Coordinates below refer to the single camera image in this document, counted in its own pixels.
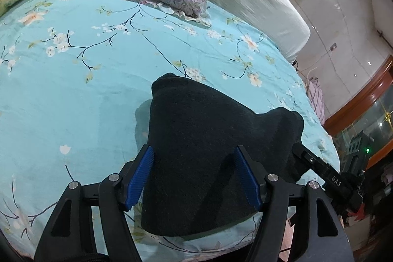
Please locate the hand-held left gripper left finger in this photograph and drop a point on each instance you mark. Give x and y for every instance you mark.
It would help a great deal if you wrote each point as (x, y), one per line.
(139, 177)

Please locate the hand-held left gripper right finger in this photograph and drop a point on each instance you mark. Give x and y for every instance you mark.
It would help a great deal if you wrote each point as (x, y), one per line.
(247, 177)

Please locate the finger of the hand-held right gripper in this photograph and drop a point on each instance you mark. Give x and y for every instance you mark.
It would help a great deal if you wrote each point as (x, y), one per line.
(308, 159)

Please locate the dark knit pants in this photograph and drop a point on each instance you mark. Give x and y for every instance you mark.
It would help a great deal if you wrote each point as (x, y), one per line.
(196, 133)

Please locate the pink cloth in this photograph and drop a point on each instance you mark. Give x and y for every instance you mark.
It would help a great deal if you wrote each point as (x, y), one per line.
(317, 99)

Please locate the light blue floral bedsheet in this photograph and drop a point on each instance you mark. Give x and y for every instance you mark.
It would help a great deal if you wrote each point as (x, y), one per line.
(76, 96)

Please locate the white padded headboard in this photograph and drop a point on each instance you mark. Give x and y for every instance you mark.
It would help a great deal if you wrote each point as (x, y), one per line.
(261, 4)

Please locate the brown wooden frame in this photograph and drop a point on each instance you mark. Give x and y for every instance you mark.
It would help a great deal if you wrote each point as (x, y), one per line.
(359, 96)

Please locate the wall socket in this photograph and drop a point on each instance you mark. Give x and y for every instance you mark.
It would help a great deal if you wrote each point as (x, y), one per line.
(333, 47)

